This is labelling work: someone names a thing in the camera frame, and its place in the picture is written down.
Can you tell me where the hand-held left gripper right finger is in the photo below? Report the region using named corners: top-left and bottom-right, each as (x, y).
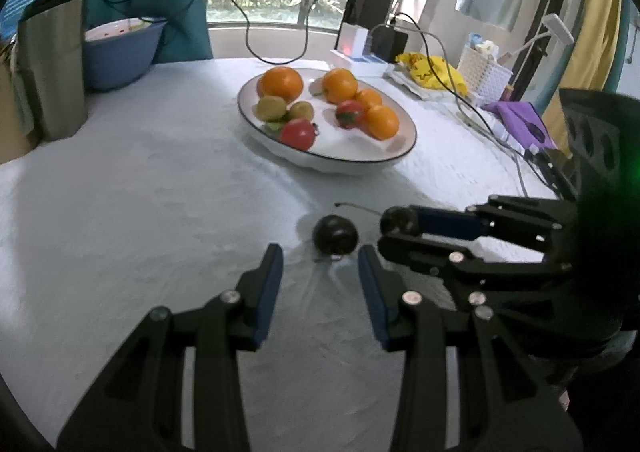
top-left (357, 245), bottom-right (584, 452)

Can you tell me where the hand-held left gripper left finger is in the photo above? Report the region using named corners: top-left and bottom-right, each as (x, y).
top-left (56, 243), bottom-right (284, 452)

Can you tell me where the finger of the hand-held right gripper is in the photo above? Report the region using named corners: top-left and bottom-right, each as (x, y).
top-left (410, 195), bottom-right (577, 254)
top-left (377, 231), bottom-right (577, 305)

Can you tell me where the dark purple plum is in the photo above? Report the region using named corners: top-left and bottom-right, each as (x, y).
top-left (312, 215), bottom-right (359, 255)
top-left (335, 202), bottom-right (419, 236)

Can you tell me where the small orange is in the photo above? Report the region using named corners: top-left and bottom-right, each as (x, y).
top-left (356, 88), bottom-right (384, 109)
top-left (363, 105), bottom-right (401, 141)

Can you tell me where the white plate with dark rim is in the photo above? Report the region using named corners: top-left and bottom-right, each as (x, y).
top-left (237, 66), bottom-right (418, 176)

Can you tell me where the red plum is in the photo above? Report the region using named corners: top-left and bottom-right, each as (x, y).
top-left (335, 100), bottom-right (366, 129)
top-left (280, 119), bottom-right (320, 151)

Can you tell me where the large orange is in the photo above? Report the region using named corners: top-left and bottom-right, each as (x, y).
top-left (321, 68), bottom-right (359, 104)
top-left (257, 66), bottom-right (304, 102)

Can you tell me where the purple cloth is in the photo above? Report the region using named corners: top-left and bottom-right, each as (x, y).
top-left (482, 100), bottom-right (557, 151)

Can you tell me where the yellow plastic bag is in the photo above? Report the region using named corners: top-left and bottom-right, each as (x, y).
top-left (396, 52), bottom-right (470, 96)

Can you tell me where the white woven basket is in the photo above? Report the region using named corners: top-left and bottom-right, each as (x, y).
top-left (457, 43), bottom-right (514, 101)

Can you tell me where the yellow curtain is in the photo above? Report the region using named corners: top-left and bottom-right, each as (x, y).
top-left (540, 0), bottom-right (624, 124)

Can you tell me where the white desk lamp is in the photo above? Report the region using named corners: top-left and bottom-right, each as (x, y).
top-left (500, 15), bottom-right (576, 66)

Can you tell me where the black power adapter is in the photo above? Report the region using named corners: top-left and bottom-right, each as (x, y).
top-left (370, 25), bottom-right (410, 64)

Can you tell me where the white plug adapter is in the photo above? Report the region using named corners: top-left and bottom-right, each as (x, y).
top-left (337, 23), bottom-right (371, 58)

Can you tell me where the blue plastic basin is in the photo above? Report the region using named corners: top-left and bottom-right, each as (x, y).
top-left (82, 17), bottom-right (169, 92)

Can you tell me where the brown cardboard box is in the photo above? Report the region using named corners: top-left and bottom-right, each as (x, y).
top-left (0, 45), bottom-right (42, 166)

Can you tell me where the stainless steel tumbler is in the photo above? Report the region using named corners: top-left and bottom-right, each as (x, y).
top-left (17, 0), bottom-right (89, 142)

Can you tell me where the black cable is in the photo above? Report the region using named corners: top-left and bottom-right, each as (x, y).
top-left (389, 12), bottom-right (532, 154)
top-left (207, 0), bottom-right (351, 66)

